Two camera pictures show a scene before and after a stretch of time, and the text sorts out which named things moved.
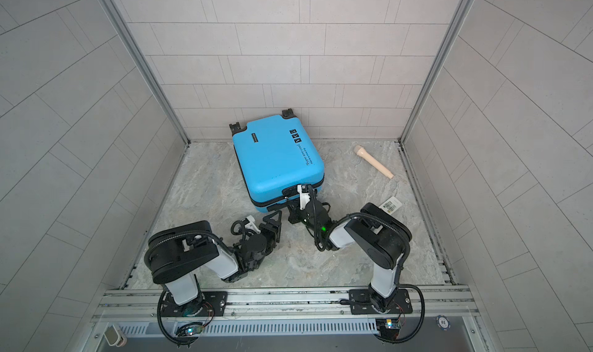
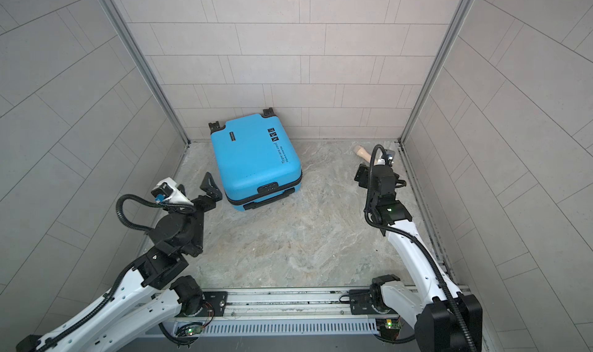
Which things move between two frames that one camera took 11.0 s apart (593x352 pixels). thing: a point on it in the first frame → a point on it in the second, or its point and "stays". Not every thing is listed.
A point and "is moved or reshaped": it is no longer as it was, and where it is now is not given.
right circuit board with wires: [389, 328] stays
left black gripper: [274, 233] → [213, 196]
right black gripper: [294, 214] → [364, 170]
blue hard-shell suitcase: [273, 155] is moved or reshaped
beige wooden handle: [361, 152] stays
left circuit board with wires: [189, 330] stays
